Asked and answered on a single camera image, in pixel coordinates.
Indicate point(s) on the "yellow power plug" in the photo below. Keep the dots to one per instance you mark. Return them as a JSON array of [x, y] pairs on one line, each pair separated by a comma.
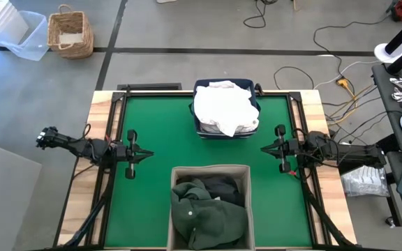
[[342, 82]]

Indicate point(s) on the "clear plastic tub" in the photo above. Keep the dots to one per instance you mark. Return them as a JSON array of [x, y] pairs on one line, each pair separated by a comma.
[[26, 38]]

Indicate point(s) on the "white black tower fan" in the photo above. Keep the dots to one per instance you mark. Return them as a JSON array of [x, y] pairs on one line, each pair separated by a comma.
[[384, 52]]

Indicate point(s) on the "white lace garment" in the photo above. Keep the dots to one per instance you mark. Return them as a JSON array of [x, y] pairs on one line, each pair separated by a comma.
[[225, 108]]

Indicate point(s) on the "navy fabric bin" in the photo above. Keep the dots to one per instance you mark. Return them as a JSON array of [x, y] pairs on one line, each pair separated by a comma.
[[201, 83]]

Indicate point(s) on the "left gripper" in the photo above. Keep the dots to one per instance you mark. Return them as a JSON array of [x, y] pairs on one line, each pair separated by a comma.
[[131, 153]]

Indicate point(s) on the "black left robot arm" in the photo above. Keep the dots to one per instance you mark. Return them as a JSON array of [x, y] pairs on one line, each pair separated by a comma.
[[82, 146]]

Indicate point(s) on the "black puffy jacket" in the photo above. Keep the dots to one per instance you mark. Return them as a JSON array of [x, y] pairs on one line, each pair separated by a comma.
[[225, 190]]

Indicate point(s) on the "clear plastic bag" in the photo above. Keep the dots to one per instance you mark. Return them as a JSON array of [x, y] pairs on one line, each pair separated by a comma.
[[365, 181]]

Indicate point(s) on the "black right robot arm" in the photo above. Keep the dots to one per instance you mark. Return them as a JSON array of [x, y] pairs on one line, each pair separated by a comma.
[[354, 155]]

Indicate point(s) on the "wicker basket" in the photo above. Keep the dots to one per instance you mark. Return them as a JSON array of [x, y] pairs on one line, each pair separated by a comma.
[[70, 21]]

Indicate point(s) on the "grey flat board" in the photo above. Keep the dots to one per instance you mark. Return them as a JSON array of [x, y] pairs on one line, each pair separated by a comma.
[[5, 198]]

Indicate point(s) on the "green table mat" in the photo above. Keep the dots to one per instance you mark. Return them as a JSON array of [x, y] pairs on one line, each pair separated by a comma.
[[152, 209]]

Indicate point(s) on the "beige fabric bin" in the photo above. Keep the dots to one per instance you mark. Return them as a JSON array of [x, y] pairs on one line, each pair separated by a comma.
[[209, 169]]

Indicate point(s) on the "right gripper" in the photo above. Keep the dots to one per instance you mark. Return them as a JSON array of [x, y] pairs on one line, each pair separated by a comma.
[[286, 148]]

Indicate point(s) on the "grey side cart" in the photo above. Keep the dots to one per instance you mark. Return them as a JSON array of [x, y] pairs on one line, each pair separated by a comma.
[[382, 90]]

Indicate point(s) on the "dark green garment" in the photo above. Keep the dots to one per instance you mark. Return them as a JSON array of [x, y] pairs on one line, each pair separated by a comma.
[[204, 216]]

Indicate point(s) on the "black floor vent grille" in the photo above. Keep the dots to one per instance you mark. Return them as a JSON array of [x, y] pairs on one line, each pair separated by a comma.
[[148, 86]]

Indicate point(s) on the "black aluminium table frame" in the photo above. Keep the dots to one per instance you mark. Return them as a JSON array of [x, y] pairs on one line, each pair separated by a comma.
[[295, 97]]

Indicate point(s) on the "white paper sheet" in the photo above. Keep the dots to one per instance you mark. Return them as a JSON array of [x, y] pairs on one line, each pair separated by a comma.
[[70, 38]]

